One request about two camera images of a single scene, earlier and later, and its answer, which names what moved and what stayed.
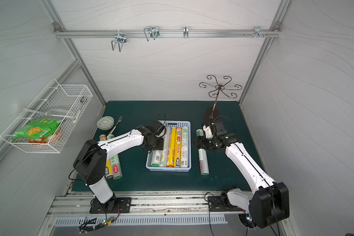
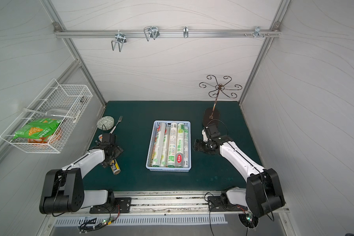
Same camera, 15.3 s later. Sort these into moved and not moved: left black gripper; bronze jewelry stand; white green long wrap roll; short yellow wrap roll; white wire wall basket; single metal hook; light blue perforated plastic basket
Moved: left black gripper; short yellow wrap roll
Not moved: bronze jewelry stand; white green long wrap roll; light blue perforated plastic basket; white wire wall basket; single metal hook
